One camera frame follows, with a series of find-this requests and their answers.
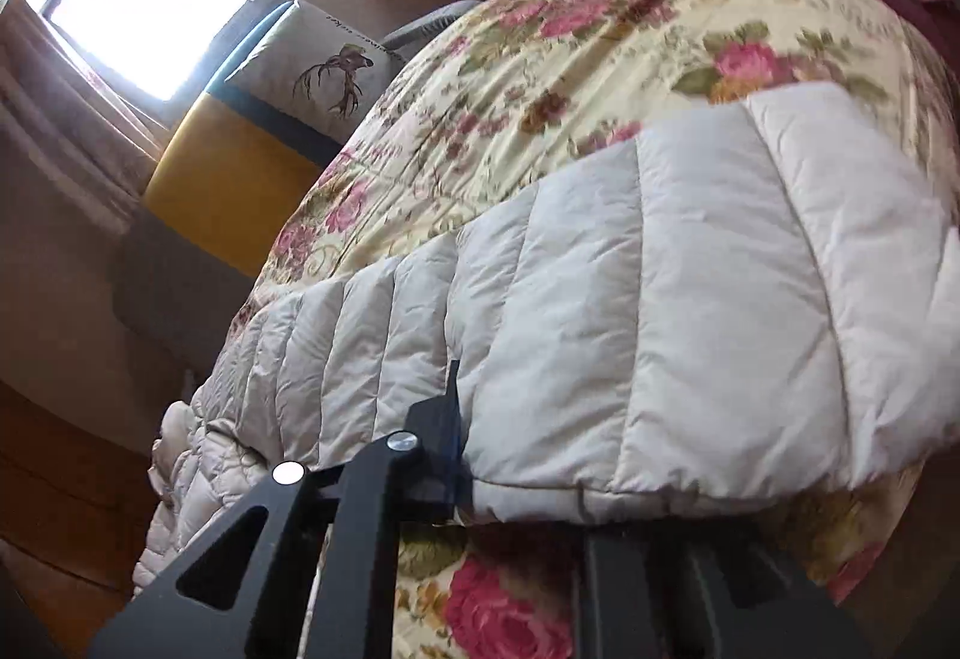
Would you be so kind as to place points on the floral bed quilt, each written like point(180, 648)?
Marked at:
point(522, 87)

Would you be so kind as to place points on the left patterned curtain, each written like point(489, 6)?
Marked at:
point(94, 148)

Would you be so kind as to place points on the white deer print pillow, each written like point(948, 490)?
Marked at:
point(318, 70)

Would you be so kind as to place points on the brown wooden wardrobe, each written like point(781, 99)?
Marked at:
point(75, 509)

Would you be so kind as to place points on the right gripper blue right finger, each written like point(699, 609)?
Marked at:
point(700, 589)

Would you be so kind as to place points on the grey yellow blue headboard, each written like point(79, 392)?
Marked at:
point(235, 170)

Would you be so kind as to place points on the beige quilted down coat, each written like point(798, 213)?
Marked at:
point(744, 305)

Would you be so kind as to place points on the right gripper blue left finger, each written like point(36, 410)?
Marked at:
point(305, 564)

